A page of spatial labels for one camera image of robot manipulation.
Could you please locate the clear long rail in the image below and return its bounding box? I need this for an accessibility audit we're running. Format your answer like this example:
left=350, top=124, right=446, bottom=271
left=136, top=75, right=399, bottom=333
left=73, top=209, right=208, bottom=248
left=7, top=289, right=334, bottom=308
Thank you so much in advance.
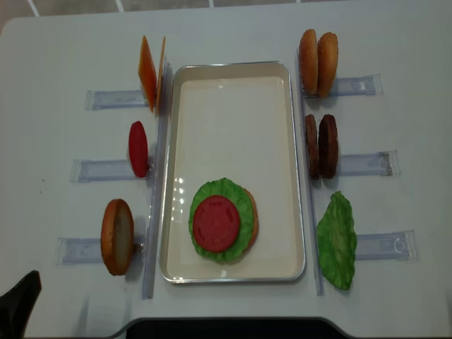
left=142, top=58, right=173, bottom=299
left=295, top=49, right=324, bottom=296

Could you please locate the green lettuce leaf standing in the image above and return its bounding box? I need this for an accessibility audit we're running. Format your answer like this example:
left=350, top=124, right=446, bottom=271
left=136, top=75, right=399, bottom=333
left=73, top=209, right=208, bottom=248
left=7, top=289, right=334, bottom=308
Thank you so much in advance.
left=316, top=191, right=357, bottom=290

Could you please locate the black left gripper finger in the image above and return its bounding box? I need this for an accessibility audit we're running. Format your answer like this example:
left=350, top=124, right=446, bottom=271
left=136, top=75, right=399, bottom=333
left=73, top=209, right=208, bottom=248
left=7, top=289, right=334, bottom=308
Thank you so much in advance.
left=1, top=270, right=42, bottom=338

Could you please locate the brown meat patty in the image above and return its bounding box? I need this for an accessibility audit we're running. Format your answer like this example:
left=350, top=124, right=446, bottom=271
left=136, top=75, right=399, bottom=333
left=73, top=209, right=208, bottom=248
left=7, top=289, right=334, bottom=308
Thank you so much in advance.
left=318, top=114, right=338, bottom=179
left=304, top=114, right=320, bottom=179

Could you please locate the bun half outer right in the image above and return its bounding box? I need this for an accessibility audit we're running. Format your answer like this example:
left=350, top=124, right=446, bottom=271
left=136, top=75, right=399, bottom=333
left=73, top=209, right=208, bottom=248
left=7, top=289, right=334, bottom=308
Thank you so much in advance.
left=317, top=32, right=338, bottom=97

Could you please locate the clear lettuce holder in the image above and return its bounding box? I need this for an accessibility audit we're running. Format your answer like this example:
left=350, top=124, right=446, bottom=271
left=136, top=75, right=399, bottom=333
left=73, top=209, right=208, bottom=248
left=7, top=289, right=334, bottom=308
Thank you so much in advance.
left=356, top=230, right=418, bottom=261

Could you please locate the bun half standing left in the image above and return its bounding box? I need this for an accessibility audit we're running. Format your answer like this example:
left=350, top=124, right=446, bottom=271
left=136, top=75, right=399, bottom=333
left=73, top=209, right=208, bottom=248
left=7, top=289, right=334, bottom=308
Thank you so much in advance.
left=100, top=198, right=134, bottom=275

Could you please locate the clear bun holder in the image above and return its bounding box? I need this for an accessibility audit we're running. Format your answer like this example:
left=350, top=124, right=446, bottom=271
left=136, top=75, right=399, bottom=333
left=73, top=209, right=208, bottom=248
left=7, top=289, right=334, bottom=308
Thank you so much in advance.
left=302, top=73, right=384, bottom=100
left=55, top=237, right=146, bottom=266

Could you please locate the green lettuce on tray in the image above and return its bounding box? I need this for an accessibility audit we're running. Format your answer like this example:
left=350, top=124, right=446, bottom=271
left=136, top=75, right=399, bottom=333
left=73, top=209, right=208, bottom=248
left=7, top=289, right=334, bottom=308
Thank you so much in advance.
left=189, top=178, right=254, bottom=263

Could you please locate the white rectangular metal tray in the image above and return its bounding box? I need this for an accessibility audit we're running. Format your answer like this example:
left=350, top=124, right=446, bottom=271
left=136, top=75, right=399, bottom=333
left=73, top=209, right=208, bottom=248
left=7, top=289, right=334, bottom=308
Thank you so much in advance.
left=159, top=61, right=305, bottom=284

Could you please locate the clear left bun holder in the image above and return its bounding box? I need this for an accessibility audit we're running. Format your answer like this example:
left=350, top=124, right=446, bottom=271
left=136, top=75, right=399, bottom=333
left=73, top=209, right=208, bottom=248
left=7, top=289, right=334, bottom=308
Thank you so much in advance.
left=55, top=237, right=146, bottom=266

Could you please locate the red tomato slice standing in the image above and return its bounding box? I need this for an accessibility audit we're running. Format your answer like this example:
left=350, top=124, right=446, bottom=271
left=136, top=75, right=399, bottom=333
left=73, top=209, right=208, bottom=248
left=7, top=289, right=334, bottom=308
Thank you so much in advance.
left=129, top=121, right=149, bottom=178

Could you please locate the orange cheese slice inner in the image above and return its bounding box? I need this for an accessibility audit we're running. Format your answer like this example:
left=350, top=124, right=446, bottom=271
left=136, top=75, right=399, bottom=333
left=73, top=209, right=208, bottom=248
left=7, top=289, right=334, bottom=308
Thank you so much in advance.
left=155, top=36, right=166, bottom=116

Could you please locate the clear patty holder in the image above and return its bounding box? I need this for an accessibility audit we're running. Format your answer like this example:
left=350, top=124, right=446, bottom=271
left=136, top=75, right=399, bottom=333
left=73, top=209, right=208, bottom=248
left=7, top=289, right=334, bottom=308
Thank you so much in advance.
left=335, top=150, right=400, bottom=177

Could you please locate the clear cheese holder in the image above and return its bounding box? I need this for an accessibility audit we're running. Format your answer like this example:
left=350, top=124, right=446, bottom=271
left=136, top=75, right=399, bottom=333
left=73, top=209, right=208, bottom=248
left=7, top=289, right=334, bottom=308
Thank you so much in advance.
left=85, top=90, right=148, bottom=110

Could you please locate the red tomato slice on tray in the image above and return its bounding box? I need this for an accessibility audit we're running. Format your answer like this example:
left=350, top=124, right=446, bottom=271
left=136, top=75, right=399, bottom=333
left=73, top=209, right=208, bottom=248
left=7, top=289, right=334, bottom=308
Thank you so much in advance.
left=192, top=195, right=241, bottom=253

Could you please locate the clear left long rail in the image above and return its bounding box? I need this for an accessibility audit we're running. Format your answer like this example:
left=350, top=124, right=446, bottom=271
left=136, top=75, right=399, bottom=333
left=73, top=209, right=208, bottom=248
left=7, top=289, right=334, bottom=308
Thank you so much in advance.
left=142, top=58, right=173, bottom=299

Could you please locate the bottom bun on tray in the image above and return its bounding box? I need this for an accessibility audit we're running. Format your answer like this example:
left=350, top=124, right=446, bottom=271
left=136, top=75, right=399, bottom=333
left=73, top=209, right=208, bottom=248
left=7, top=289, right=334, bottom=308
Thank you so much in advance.
left=244, top=189, right=259, bottom=250

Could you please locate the bun half inner right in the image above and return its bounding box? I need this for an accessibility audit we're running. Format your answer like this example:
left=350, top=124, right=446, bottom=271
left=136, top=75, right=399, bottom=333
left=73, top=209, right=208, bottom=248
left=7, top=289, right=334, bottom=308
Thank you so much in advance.
left=299, top=29, right=319, bottom=95

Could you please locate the clear right long rail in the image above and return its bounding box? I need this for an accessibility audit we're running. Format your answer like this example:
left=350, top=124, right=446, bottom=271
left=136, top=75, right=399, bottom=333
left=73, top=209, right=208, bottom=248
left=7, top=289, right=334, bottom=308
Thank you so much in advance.
left=295, top=49, right=324, bottom=296

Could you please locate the orange cheese slice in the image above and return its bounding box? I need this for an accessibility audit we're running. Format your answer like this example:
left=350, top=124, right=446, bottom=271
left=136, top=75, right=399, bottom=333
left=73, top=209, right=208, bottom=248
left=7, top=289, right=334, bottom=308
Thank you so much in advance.
left=138, top=35, right=157, bottom=112
left=155, top=36, right=166, bottom=116

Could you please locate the clear right bun holder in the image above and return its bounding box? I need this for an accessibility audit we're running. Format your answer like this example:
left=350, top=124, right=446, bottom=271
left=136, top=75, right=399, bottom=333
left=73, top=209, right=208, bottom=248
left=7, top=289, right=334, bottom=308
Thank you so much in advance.
left=302, top=73, right=384, bottom=100

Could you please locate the clear tomato holder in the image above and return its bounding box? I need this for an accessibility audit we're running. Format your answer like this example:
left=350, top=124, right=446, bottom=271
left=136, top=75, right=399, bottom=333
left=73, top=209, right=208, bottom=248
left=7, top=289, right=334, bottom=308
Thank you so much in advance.
left=70, top=160, right=141, bottom=183

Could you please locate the orange cheese slice outer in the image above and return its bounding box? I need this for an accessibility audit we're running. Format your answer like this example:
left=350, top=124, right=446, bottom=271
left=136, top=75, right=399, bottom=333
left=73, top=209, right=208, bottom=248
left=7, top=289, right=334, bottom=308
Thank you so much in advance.
left=138, top=35, right=157, bottom=112

